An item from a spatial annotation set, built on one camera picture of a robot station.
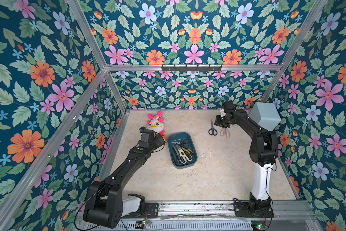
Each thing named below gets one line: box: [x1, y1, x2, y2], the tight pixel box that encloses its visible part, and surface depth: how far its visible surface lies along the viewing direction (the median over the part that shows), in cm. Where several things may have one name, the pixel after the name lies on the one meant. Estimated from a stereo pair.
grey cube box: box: [248, 102, 282, 132], surface depth 98 cm
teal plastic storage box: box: [167, 131, 198, 169], surface depth 95 cm
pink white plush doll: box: [146, 110, 167, 142], surface depth 103 cm
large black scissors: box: [176, 139, 189, 148], surface depth 100 cm
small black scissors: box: [208, 118, 218, 136], surface depth 108 cm
